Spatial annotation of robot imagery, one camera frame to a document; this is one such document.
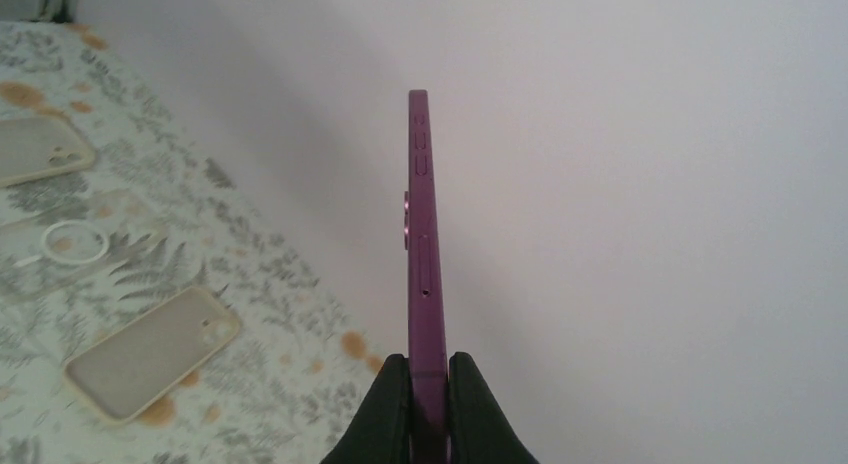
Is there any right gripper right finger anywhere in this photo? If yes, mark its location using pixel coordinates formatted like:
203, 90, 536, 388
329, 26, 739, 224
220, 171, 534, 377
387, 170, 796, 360
448, 352, 538, 464

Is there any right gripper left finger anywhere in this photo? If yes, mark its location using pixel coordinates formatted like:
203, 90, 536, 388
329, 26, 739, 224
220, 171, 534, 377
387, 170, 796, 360
321, 354, 411, 464

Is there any cream silicone phone case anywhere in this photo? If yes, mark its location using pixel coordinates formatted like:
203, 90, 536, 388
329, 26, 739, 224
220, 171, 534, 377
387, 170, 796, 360
62, 286, 241, 425

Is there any clear phone case with ring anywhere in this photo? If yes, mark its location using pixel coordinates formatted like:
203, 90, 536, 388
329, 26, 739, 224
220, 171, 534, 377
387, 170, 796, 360
1, 190, 167, 303

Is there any floral patterned table mat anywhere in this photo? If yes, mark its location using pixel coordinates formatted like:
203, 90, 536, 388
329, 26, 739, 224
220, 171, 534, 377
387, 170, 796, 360
1, 22, 383, 463

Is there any left aluminium corner post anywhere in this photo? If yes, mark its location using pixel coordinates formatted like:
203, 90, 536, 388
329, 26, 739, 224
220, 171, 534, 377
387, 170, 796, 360
35, 0, 79, 24

